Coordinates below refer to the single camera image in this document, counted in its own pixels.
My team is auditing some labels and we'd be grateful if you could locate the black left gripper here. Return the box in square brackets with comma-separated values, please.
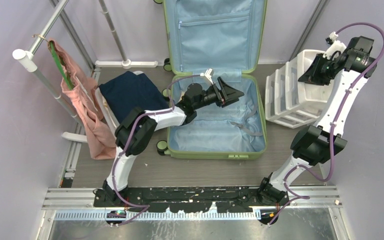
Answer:
[194, 77, 245, 111]

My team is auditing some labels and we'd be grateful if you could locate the white plastic drawer organizer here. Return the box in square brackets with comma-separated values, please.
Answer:
[264, 49, 333, 129]

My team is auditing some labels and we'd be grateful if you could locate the green ribbed hard-shell suitcase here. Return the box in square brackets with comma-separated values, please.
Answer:
[156, 0, 267, 160]

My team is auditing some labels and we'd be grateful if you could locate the navy blue garment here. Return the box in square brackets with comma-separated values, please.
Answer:
[99, 71, 169, 122]

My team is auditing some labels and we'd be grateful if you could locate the white perforated plastic basket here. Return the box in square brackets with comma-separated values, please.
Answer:
[96, 70, 148, 132]

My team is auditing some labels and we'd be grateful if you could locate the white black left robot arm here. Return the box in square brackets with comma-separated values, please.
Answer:
[102, 77, 245, 207]

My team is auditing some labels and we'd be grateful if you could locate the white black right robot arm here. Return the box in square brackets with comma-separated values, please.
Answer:
[257, 36, 377, 206]

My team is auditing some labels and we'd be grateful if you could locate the pink cloth garment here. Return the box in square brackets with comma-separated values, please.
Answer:
[48, 38, 116, 160]

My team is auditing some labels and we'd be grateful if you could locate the green clothes hanger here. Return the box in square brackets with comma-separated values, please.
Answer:
[48, 41, 74, 90]

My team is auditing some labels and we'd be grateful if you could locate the white and silver clothes rack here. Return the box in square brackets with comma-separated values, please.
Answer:
[12, 0, 160, 143]

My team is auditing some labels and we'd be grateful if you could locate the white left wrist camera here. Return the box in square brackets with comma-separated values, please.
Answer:
[199, 68, 214, 86]

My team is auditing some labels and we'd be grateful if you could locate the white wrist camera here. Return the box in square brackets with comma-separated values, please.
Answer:
[199, 68, 214, 86]
[323, 31, 347, 60]

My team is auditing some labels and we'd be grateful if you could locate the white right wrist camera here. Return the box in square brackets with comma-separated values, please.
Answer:
[323, 31, 347, 60]

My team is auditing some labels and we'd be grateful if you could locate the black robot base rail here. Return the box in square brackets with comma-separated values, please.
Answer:
[92, 186, 289, 224]

